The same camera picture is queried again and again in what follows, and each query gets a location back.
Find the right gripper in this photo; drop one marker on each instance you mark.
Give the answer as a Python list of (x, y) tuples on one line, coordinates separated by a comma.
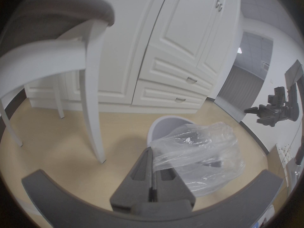
[(276, 113)]

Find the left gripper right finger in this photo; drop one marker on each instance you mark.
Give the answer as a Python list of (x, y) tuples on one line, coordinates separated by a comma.
[(175, 191)]

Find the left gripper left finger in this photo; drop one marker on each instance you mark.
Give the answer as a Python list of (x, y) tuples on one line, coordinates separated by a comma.
[(125, 193)]

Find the clear plastic bag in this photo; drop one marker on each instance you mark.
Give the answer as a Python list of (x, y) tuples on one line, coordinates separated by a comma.
[(201, 151)]

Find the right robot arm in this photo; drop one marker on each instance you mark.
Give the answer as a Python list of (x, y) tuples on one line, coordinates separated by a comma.
[(295, 108)]

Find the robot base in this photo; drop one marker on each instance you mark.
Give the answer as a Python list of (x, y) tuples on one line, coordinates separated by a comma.
[(293, 174)]

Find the pale grey trash bin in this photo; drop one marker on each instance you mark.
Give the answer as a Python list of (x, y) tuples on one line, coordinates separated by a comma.
[(161, 127)]

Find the grey curtain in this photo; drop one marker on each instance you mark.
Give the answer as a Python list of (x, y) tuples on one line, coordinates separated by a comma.
[(242, 87)]

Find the white wardrobe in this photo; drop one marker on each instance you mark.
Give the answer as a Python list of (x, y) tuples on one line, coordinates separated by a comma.
[(178, 32)]

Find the white chair grey seat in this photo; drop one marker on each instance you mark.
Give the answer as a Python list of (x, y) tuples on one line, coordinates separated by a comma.
[(47, 56)]

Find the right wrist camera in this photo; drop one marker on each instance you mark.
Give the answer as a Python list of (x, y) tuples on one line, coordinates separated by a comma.
[(276, 96)]

